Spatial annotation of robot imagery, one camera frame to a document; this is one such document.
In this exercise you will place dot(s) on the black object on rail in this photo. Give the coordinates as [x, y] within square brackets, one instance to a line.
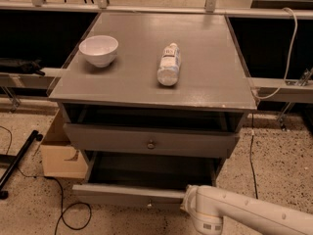
[20, 66]

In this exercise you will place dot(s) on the black metal stand leg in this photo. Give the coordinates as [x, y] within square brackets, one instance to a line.
[11, 162]

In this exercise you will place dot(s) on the white bowl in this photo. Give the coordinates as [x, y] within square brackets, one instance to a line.
[99, 50]

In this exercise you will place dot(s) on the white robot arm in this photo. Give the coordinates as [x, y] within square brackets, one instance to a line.
[207, 206]

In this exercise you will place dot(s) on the clear plastic bottle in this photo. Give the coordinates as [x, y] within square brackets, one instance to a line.
[169, 66]

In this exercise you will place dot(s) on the metal rail frame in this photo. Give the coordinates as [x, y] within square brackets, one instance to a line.
[277, 52]

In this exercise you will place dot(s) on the grey top drawer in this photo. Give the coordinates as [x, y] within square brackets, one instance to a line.
[168, 142]

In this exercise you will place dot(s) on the grey drawer cabinet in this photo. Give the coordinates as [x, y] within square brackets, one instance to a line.
[212, 92]

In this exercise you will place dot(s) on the grey drawer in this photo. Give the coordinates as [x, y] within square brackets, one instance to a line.
[168, 142]
[144, 181]

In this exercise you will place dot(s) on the cardboard box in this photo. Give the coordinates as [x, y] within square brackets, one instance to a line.
[59, 158]

